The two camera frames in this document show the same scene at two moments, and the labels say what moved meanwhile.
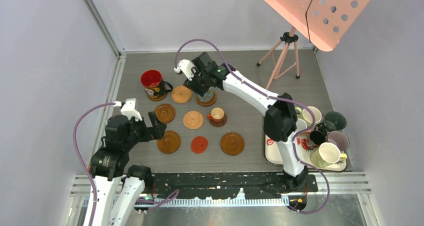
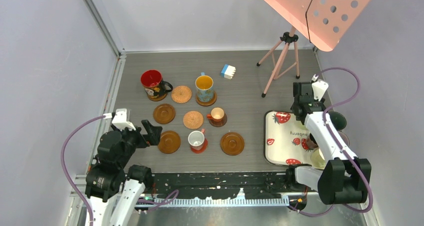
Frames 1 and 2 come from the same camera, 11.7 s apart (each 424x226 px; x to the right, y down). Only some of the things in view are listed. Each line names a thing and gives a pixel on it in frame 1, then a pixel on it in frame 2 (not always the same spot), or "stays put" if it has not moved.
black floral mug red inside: [155, 87] stays put
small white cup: [301, 125] → [196, 139]
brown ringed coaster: [165, 113] stays put
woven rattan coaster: [181, 94] stays put
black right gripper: [192, 85] → [322, 100]
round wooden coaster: [193, 119] stays put
